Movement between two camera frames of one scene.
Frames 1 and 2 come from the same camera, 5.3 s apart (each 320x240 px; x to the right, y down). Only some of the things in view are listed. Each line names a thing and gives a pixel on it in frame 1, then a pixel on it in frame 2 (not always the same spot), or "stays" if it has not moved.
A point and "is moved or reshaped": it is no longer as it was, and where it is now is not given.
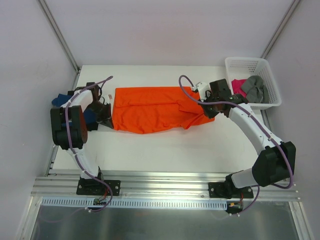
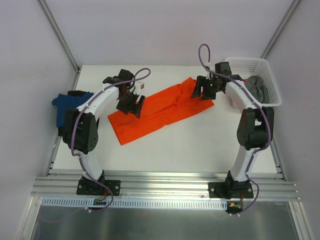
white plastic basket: x=242 y=68 stays
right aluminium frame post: x=279 y=29 stays
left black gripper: x=104 y=114 -> x=130 y=106
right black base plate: x=221 y=190 stays
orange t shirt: x=153 y=109 is moved or reshaped
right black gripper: x=208 y=110 -> x=203 y=88
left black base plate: x=92 y=187 stays
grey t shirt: x=256 y=91 stays
